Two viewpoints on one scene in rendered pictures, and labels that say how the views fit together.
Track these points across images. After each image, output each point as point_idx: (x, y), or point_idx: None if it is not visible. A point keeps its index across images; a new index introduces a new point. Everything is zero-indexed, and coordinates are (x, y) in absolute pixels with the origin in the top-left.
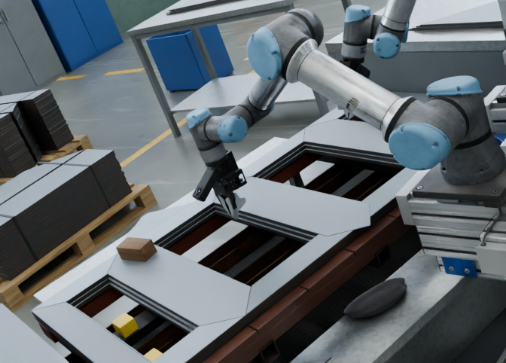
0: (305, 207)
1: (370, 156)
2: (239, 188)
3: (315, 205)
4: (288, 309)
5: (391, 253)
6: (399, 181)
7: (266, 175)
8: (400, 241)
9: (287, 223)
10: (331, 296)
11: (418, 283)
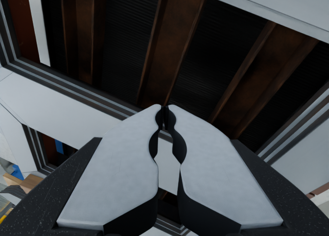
0: (164, 166)
1: None
2: (21, 100)
3: (177, 166)
4: None
5: (243, 43)
6: (328, 148)
7: (10, 41)
8: (250, 14)
9: (159, 186)
10: (196, 108)
11: None
